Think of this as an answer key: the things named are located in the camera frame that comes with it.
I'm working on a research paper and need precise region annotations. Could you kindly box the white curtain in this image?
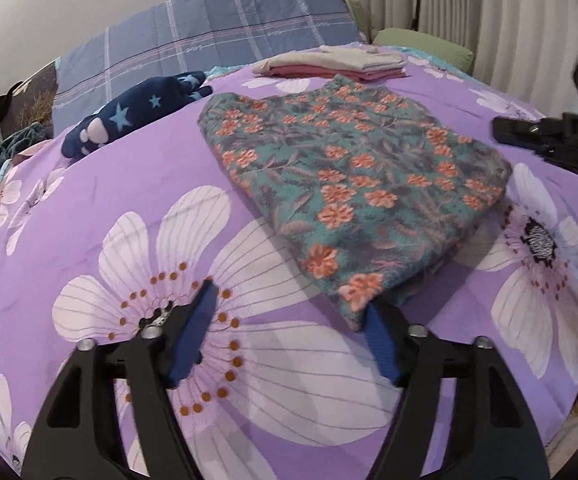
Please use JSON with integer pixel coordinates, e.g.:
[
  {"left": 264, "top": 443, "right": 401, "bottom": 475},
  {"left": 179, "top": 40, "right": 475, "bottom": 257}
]
[{"left": 350, "top": 0, "right": 578, "bottom": 93}]

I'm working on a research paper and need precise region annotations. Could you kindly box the teal floral garment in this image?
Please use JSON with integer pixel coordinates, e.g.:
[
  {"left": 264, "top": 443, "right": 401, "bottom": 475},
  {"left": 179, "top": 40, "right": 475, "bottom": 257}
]
[{"left": 197, "top": 74, "right": 514, "bottom": 332}]

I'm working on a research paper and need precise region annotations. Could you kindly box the purple floral bedsheet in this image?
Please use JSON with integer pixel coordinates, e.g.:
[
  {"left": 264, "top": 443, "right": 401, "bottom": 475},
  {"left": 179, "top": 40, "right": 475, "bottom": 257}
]
[{"left": 0, "top": 42, "right": 578, "bottom": 480}]

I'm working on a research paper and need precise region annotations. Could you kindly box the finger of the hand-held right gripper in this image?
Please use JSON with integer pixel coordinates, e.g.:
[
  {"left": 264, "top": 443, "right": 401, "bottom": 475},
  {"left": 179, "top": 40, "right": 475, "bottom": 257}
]
[{"left": 492, "top": 116, "right": 567, "bottom": 152}]

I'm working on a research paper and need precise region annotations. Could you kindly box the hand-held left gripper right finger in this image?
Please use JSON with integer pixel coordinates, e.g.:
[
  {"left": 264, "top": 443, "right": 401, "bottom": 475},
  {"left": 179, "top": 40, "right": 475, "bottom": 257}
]
[{"left": 363, "top": 300, "right": 552, "bottom": 480}]

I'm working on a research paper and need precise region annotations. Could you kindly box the dark teal knitted blanket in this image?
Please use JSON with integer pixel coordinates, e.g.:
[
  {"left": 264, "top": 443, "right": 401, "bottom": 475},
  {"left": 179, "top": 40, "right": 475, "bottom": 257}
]
[{"left": 0, "top": 121, "right": 51, "bottom": 192}]

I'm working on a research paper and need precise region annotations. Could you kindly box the green pillow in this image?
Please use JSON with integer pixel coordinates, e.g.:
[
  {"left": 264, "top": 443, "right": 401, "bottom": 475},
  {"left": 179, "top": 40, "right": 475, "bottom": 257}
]
[{"left": 372, "top": 27, "right": 474, "bottom": 72}]

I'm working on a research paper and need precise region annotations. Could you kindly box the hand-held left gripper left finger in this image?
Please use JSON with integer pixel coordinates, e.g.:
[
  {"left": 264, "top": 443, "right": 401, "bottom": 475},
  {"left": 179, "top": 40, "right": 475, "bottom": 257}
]
[{"left": 22, "top": 279, "right": 220, "bottom": 480}]

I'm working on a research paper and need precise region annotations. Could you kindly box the blue plaid pillow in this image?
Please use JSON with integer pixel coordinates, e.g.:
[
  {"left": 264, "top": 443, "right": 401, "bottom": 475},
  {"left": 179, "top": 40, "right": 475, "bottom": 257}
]
[{"left": 52, "top": 0, "right": 370, "bottom": 137}]

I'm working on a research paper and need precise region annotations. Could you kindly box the navy star-print garment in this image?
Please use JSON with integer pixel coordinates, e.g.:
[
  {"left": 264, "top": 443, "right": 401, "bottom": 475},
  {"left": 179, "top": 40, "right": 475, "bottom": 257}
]
[{"left": 60, "top": 70, "right": 214, "bottom": 161}]

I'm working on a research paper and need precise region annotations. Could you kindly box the stack of folded beige pink clothes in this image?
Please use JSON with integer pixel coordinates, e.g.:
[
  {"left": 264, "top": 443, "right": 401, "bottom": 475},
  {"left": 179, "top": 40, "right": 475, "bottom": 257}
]
[{"left": 252, "top": 44, "right": 409, "bottom": 77}]

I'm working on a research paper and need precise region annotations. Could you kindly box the pink folded garment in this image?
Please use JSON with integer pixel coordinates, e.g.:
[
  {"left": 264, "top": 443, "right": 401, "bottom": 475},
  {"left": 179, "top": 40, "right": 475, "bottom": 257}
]
[{"left": 268, "top": 64, "right": 410, "bottom": 82}]

